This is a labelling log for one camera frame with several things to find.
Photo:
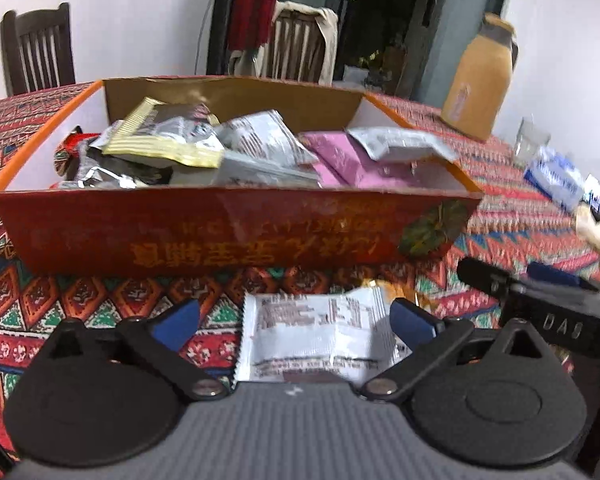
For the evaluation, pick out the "dark framed sliding glass door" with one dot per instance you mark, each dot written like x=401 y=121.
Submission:
x=445 y=35

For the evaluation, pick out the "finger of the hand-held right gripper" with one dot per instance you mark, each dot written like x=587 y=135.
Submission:
x=555 y=274
x=480 y=271

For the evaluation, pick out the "silver and red snack packet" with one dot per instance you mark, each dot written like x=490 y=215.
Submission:
x=105 y=175

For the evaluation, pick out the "crumpled cream tissue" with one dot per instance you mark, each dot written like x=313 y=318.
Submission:
x=595 y=234

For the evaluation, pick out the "blue and white tissue pack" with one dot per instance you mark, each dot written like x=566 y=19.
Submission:
x=555 y=177

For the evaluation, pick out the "silver-white snack packet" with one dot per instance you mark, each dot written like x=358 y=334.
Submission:
x=395 y=145

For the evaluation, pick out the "orange cardboard box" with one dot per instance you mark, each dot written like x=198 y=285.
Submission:
x=230 y=240

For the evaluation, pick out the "pink snack packet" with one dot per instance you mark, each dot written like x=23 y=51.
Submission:
x=345 y=160

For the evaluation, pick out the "colourful patterned tablecloth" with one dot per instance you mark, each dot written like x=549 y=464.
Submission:
x=130 y=300

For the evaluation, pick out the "white snack packet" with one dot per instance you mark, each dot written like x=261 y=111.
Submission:
x=305 y=335

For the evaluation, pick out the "dark wooden chair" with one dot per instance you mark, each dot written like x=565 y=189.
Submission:
x=37 y=50

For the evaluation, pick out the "orange juice bottle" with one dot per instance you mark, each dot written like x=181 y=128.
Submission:
x=475 y=85

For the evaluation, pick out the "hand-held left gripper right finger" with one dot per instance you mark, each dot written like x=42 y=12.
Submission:
x=412 y=322

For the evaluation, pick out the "grey snack packet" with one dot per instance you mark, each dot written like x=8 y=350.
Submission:
x=260 y=174

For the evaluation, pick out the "clear drinking glass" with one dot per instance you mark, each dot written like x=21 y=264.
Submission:
x=530 y=137

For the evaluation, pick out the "brown slatted wooden chair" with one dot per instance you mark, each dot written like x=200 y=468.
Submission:
x=295 y=45

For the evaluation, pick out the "grey-white snack packet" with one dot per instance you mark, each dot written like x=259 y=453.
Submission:
x=260 y=137

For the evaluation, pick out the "yellow-edged brown snack packet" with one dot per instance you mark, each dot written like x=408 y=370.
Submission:
x=155 y=135

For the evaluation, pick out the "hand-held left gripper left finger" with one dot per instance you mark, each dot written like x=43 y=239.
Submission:
x=180 y=320

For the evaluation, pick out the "chair with draped cloth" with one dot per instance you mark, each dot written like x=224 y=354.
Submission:
x=328 y=35

